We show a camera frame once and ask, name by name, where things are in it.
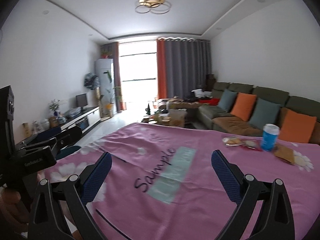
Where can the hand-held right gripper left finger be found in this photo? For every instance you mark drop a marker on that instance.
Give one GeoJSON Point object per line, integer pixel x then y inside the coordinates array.
{"type": "Point", "coordinates": [97, 177]}

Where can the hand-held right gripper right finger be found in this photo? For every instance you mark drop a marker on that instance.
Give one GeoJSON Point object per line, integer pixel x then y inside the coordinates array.
{"type": "Point", "coordinates": [225, 177]}

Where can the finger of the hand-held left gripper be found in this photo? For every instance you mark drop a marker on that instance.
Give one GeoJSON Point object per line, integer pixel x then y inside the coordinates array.
{"type": "Point", "coordinates": [68, 136]}
{"type": "Point", "coordinates": [47, 132]}

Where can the person's left hand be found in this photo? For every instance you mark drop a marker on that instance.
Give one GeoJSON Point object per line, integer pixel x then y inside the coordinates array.
{"type": "Point", "coordinates": [8, 200]}

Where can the glass jar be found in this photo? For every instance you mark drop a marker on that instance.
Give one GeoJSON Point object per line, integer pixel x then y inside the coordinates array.
{"type": "Point", "coordinates": [44, 125]}

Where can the teal chair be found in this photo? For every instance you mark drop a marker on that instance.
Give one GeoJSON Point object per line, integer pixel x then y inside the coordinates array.
{"type": "Point", "coordinates": [71, 151]}

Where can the white black television cabinet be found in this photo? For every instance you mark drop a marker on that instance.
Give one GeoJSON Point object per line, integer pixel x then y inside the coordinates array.
{"type": "Point", "coordinates": [82, 120]}

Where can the clear plastic bag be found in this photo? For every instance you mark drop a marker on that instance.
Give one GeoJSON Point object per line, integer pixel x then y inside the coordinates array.
{"type": "Point", "coordinates": [74, 112]}

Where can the pink floral blanket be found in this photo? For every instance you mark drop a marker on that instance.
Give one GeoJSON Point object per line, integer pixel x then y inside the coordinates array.
{"type": "Point", "coordinates": [200, 180]}

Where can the small plant in vase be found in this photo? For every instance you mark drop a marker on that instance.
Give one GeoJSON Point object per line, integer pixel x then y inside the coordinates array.
{"type": "Point", "coordinates": [54, 106]}

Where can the clear cracker packet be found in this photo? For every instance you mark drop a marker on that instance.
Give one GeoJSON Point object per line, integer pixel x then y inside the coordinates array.
{"type": "Point", "coordinates": [232, 141]}

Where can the small black television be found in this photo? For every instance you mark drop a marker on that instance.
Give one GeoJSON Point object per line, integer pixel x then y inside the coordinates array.
{"type": "Point", "coordinates": [81, 101]}

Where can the red snack packet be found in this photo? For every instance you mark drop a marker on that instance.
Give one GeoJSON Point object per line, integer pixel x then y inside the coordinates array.
{"type": "Point", "coordinates": [251, 145]}

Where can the potted plant yellow pot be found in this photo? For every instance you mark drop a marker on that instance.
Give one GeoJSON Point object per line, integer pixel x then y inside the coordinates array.
{"type": "Point", "coordinates": [110, 105]}

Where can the olive green sofa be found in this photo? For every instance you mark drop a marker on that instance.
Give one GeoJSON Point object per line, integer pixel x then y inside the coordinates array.
{"type": "Point", "coordinates": [225, 120]}

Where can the blue cup white lid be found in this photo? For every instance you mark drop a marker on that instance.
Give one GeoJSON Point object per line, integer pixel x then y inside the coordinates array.
{"type": "Point", "coordinates": [269, 138]}

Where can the covered standing fan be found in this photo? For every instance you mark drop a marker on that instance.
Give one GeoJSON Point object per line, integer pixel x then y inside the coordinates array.
{"type": "Point", "coordinates": [90, 81]}

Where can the brown paper envelope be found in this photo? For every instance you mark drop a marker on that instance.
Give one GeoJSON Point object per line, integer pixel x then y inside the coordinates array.
{"type": "Point", "coordinates": [283, 155]}

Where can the white standing air conditioner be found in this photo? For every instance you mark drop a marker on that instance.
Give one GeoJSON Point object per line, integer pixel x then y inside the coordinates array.
{"type": "Point", "coordinates": [102, 80]}

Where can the orange cushion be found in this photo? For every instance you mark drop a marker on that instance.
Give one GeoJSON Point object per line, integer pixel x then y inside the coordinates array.
{"type": "Point", "coordinates": [297, 125]}
{"type": "Point", "coordinates": [243, 106]}

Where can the brown paper shopping bag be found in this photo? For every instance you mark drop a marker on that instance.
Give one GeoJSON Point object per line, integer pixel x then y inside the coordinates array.
{"type": "Point", "coordinates": [178, 118]}

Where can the teal cushion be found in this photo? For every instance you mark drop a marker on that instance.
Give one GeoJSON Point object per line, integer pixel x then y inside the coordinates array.
{"type": "Point", "coordinates": [227, 100]}
{"type": "Point", "coordinates": [265, 113]}

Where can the red cloth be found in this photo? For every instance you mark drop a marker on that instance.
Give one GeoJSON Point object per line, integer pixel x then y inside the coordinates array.
{"type": "Point", "coordinates": [210, 102]}

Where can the cluttered coffee table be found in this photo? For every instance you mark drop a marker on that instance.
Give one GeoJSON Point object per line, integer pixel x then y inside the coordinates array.
{"type": "Point", "coordinates": [162, 117]}

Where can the pile of clothes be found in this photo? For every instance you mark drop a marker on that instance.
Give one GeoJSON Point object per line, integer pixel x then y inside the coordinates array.
{"type": "Point", "coordinates": [197, 94]}

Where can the red decoration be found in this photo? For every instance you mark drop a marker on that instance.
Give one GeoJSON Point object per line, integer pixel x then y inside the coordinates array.
{"type": "Point", "coordinates": [105, 54]}

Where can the window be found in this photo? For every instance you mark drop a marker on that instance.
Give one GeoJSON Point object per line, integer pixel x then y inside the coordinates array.
{"type": "Point", "coordinates": [137, 66]}

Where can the orange curtain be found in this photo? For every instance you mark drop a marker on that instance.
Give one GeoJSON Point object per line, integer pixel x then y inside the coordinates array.
{"type": "Point", "coordinates": [161, 72]}

